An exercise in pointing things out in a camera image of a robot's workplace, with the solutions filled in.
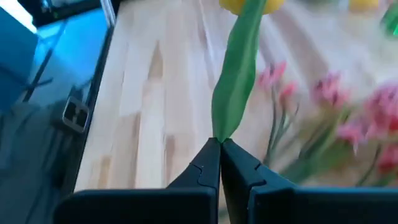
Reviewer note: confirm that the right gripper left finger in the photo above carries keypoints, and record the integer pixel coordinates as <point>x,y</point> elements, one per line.
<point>186,205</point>

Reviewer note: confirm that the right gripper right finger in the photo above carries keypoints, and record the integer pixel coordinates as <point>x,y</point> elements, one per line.
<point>280,205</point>

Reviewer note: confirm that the red flower bunch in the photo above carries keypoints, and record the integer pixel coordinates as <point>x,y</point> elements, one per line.
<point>387,158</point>

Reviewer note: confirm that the pink flower bunch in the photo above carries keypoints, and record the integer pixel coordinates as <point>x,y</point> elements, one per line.
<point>329,91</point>
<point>273,74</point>

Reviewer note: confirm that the yellow tulip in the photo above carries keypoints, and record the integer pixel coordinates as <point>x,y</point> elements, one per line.
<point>363,4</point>
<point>236,77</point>

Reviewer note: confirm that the black table frame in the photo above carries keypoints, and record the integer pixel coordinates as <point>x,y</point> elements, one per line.
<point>77,155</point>

